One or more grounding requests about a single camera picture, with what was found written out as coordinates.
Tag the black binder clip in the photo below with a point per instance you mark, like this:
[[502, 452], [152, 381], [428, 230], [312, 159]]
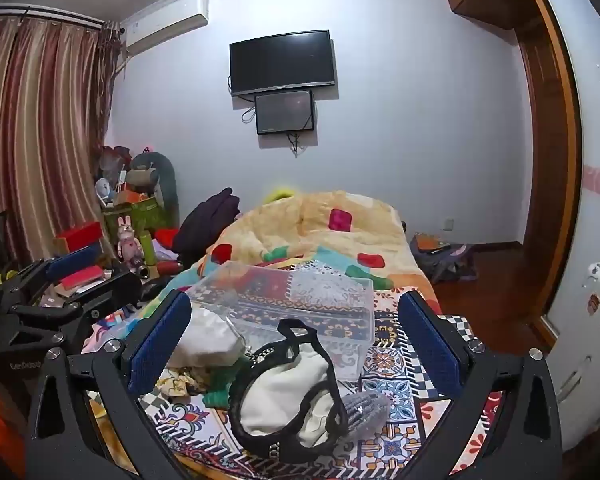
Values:
[[281, 327]]

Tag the grey plush toy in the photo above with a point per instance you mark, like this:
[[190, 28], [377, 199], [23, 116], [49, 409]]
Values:
[[147, 175]]

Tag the wall socket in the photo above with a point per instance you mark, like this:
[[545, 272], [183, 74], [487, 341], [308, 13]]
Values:
[[448, 223]]

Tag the red cloth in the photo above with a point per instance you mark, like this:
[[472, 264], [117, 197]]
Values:
[[167, 236]]

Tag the yellow plush patchwork blanket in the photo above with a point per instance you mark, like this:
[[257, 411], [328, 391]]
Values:
[[320, 235]]

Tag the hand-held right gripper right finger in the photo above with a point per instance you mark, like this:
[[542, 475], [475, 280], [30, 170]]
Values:
[[430, 347]]

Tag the wooden door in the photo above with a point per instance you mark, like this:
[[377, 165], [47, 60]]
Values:
[[545, 160]]

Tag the dark purple garment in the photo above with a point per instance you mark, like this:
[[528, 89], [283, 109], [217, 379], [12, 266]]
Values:
[[210, 220]]

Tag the grey sock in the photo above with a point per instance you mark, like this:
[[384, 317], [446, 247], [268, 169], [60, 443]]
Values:
[[365, 407]]

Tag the pink rabbit toy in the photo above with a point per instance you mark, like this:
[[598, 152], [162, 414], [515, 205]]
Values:
[[127, 242]]

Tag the small white fan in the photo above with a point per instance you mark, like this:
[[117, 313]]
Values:
[[103, 190]]

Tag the green bottle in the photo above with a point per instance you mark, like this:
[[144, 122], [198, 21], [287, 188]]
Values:
[[147, 250]]

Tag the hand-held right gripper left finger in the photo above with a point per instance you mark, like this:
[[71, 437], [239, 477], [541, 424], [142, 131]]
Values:
[[155, 347]]

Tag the yellow-green fuzzy item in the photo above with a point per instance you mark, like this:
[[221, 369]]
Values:
[[280, 194]]

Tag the clear plastic storage box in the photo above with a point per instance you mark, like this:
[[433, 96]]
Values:
[[280, 300]]

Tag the colourful patterned bed sheet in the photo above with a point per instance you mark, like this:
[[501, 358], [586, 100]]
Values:
[[395, 395]]

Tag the green knitted cloth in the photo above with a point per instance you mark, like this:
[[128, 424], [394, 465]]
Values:
[[217, 396]]

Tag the white air conditioner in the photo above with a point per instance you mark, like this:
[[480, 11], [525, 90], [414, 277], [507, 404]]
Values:
[[165, 25]]

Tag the pile of papers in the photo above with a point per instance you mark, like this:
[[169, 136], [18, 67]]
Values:
[[60, 297]]

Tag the red book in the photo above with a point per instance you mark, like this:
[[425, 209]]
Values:
[[82, 276]]

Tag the green paper bag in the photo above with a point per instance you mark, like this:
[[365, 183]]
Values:
[[135, 216]]

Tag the floral patterned cloth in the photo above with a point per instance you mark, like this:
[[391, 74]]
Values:
[[180, 382]]

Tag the small black wall monitor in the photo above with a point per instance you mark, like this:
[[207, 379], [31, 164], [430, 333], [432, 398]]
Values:
[[285, 112]]

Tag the wall-mounted black television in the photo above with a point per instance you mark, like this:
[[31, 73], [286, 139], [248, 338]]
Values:
[[280, 62]]

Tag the red box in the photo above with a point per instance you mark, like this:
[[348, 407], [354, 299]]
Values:
[[77, 236]]

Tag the striped red curtain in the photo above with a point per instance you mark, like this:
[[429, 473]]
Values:
[[35, 135]]

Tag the red bottle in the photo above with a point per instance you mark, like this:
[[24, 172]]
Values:
[[167, 268]]

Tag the black beaded band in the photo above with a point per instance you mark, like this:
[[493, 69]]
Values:
[[237, 410]]

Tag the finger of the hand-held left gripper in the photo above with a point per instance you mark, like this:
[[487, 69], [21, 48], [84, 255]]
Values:
[[122, 290], [75, 261]]

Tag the white cabinet with stickers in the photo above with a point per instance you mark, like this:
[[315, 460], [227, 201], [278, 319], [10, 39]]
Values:
[[585, 360]]

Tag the grey backpack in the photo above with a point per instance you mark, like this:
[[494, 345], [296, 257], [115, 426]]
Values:
[[440, 260]]

